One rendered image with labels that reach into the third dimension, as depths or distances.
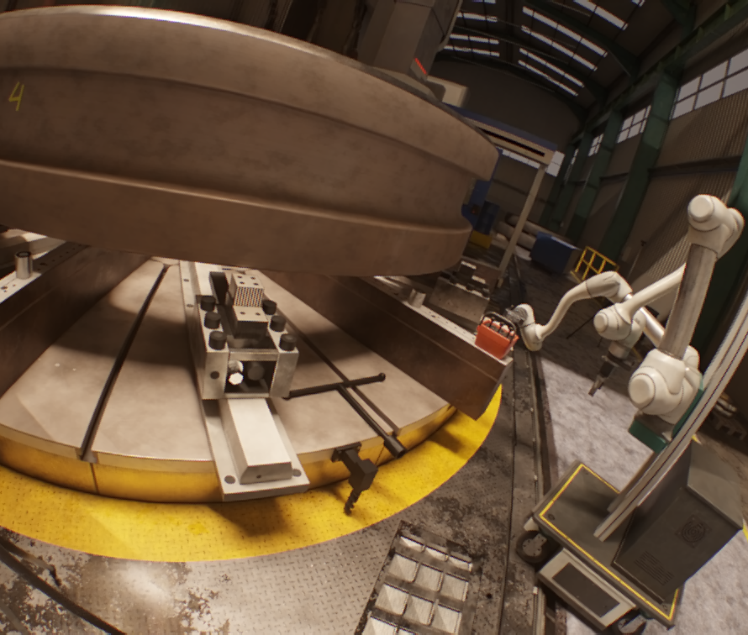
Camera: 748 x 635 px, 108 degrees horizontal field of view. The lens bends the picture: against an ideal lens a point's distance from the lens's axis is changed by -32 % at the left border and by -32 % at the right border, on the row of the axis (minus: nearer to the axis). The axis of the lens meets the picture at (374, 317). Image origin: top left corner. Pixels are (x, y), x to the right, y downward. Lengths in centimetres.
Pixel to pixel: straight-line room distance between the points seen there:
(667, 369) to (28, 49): 255
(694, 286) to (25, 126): 261
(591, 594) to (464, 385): 128
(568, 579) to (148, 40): 271
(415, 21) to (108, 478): 633
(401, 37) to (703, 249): 560
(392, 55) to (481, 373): 513
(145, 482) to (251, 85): 152
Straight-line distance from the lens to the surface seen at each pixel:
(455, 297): 314
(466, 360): 214
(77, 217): 167
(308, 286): 275
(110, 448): 154
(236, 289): 152
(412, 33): 640
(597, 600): 202
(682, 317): 140
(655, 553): 191
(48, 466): 179
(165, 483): 166
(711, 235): 141
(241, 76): 150
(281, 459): 136
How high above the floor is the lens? 144
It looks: 23 degrees down
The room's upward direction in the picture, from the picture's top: 20 degrees clockwise
